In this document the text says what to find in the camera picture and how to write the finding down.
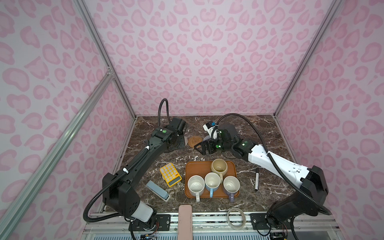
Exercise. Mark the orange brown tray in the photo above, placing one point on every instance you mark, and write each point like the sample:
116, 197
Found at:
201, 169

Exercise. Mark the yellow calculator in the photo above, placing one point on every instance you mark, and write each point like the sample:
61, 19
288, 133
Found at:
170, 174

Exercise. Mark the lavender mug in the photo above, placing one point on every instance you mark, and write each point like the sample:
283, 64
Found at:
231, 187

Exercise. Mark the light blue mug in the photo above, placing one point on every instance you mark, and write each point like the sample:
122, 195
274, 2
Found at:
212, 183

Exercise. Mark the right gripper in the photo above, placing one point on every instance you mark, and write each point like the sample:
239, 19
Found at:
204, 147

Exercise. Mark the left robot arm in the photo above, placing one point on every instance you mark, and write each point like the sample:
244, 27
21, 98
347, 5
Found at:
120, 189

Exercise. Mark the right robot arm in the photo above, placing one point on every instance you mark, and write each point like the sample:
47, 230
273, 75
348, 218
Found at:
310, 184

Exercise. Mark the black white marker pen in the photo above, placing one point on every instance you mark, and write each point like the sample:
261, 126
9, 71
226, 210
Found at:
257, 179

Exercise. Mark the left aluminium frame strut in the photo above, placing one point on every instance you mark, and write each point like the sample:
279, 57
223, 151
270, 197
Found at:
34, 121

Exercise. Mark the cream beige mug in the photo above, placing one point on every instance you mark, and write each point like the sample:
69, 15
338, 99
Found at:
220, 167

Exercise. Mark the white mug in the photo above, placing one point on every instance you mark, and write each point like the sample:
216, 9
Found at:
196, 186

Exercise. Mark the grey blue stapler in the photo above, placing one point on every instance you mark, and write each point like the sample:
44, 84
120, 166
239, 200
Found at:
158, 191

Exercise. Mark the woven rattan round coaster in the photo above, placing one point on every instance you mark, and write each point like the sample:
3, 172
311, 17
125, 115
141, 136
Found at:
194, 140

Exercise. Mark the clear tape roll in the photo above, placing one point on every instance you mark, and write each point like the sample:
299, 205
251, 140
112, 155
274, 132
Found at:
236, 219

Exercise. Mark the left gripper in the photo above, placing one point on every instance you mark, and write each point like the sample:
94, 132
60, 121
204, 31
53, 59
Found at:
182, 142

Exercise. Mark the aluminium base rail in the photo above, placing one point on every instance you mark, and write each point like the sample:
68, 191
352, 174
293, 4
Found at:
214, 226

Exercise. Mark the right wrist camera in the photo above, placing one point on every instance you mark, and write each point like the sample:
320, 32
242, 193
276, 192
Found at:
212, 129

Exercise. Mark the pink rectangular bar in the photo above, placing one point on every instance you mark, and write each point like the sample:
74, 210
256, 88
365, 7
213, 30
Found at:
185, 223

